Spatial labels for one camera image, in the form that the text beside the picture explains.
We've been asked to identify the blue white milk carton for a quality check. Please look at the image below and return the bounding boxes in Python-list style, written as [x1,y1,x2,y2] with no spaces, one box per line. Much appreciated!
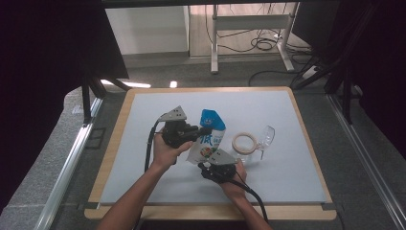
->
[186,108,227,166]

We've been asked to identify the black metal stand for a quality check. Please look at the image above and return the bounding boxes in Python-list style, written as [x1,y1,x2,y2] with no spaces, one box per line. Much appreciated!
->
[290,54,363,126]

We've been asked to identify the right hand-held gripper black cable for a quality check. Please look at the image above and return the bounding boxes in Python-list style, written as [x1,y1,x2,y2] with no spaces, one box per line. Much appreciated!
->
[228,171,271,224]

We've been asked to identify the person's dark clothing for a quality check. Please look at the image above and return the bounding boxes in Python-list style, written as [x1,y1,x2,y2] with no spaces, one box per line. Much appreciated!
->
[135,219,248,230]

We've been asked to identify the black tripod stand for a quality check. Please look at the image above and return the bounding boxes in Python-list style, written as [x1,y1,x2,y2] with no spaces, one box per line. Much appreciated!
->
[80,71,132,124]

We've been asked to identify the black cable bundle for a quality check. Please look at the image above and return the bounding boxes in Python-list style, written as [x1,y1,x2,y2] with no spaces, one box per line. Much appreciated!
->
[204,3,315,57]

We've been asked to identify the left hand-held gripper black cable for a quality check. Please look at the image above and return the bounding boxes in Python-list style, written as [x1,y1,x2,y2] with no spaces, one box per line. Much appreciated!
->
[144,113,170,173]

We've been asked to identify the black curtain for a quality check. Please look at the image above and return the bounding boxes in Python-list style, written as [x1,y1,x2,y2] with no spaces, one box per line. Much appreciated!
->
[291,0,406,157]
[0,0,130,212]

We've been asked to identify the white table mat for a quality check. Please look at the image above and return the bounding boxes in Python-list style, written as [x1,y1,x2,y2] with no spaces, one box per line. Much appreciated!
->
[100,90,329,205]

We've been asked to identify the person's right hand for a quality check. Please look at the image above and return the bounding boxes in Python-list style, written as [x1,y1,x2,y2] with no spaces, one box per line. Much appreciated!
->
[219,160,248,201]

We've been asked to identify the person's left hand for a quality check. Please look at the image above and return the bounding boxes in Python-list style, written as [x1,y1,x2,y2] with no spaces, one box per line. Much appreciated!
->
[151,128,194,173]

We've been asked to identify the white power strip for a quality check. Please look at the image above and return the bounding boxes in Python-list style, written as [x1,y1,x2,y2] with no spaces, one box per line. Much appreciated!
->
[300,65,320,81]

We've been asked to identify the white metal desk frame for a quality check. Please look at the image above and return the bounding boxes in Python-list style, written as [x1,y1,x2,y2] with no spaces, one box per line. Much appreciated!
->
[210,3,300,75]

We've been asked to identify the clear glass pitcher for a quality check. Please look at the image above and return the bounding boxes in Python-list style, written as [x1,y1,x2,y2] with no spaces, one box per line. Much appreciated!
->
[229,125,277,166]

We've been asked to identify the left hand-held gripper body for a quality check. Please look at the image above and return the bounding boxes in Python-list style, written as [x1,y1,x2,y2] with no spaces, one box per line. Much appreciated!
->
[158,105,199,149]

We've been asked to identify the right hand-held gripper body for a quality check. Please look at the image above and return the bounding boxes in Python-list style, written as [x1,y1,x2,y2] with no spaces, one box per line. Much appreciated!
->
[200,148,239,184]

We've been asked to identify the white panel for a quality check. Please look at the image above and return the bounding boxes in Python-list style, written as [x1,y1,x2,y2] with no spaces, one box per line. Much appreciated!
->
[104,5,190,56]

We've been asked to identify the black floor cable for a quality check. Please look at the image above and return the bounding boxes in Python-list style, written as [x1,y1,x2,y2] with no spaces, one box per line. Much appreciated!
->
[248,69,300,88]

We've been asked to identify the aluminium rail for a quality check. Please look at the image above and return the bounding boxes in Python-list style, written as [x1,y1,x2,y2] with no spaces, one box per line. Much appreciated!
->
[34,97,104,230]
[327,94,406,230]

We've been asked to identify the hand-held gripper black cable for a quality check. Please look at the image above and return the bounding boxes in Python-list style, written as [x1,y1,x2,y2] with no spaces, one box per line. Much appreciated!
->
[144,113,170,173]
[228,171,271,224]

